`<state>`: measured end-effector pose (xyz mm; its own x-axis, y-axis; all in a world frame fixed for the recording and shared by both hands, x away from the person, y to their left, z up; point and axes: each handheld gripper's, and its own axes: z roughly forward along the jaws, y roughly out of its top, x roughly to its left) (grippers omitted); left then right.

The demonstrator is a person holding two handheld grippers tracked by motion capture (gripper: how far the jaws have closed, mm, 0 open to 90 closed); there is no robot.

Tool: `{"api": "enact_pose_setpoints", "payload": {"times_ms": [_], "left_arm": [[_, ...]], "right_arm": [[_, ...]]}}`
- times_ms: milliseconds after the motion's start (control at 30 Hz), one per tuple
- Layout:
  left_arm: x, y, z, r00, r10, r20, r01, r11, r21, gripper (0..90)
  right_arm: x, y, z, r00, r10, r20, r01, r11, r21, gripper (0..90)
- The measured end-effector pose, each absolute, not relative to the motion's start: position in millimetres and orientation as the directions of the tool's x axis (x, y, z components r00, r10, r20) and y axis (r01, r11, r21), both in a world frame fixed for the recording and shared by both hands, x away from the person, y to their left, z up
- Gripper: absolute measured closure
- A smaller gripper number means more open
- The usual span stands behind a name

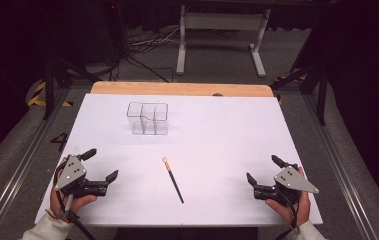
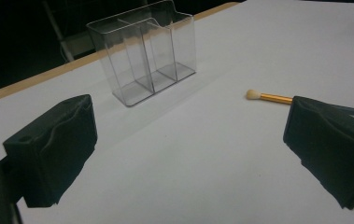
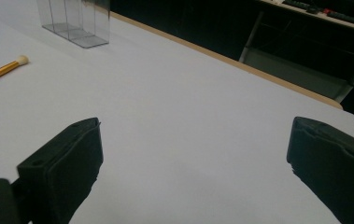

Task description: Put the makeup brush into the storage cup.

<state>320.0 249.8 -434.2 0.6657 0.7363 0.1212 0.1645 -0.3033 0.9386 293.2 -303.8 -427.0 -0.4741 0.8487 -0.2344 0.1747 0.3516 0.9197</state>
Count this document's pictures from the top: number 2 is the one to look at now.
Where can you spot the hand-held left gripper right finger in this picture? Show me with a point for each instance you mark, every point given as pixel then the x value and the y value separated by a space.
pixel 330 146

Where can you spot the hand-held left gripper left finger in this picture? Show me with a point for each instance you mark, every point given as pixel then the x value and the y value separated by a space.
pixel 56 149

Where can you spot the metal stand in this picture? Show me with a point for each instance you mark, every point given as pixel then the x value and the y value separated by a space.
pixel 60 34

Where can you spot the clear plastic organizer box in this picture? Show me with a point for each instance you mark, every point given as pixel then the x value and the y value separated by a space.
pixel 146 56

